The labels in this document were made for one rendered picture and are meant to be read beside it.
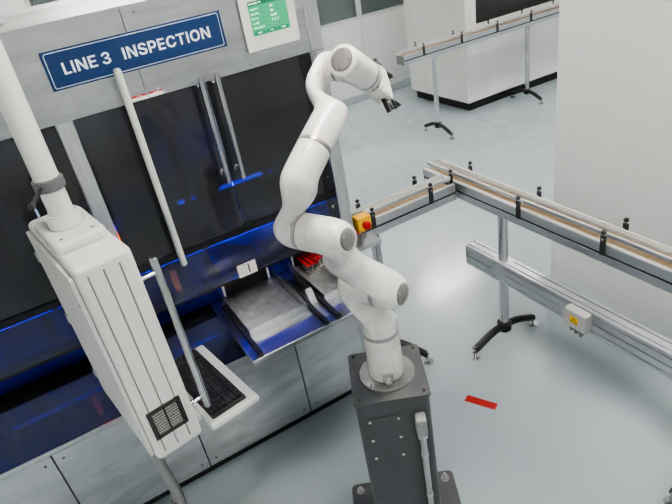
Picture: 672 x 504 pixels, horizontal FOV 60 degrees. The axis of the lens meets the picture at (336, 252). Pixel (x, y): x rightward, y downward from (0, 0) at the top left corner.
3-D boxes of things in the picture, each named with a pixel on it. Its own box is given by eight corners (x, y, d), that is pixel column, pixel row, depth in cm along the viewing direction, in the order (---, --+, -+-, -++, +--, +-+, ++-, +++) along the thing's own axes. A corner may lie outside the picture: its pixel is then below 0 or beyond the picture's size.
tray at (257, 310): (220, 299, 254) (218, 293, 252) (273, 276, 263) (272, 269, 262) (250, 337, 227) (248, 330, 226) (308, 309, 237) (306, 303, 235)
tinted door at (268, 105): (244, 224, 239) (205, 81, 209) (333, 189, 254) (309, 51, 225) (244, 224, 238) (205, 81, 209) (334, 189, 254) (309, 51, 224)
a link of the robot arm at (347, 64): (345, 88, 161) (374, 90, 157) (321, 74, 150) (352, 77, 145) (351, 57, 161) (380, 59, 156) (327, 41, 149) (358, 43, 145)
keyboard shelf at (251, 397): (141, 384, 229) (139, 379, 228) (203, 348, 243) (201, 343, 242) (193, 446, 197) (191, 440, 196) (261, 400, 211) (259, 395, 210)
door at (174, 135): (132, 268, 221) (72, 119, 192) (243, 224, 238) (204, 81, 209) (132, 269, 221) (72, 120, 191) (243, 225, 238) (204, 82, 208)
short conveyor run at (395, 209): (348, 249, 281) (343, 220, 273) (332, 238, 293) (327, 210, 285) (458, 200, 306) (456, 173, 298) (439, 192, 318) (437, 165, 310)
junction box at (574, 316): (562, 322, 269) (563, 306, 265) (570, 317, 271) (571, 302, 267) (584, 334, 260) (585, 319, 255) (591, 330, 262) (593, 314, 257)
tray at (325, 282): (289, 269, 266) (287, 263, 265) (337, 248, 276) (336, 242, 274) (325, 301, 240) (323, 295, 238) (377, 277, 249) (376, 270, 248)
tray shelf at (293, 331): (211, 307, 253) (210, 304, 252) (347, 247, 279) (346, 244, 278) (254, 365, 216) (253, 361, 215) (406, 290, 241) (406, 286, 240)
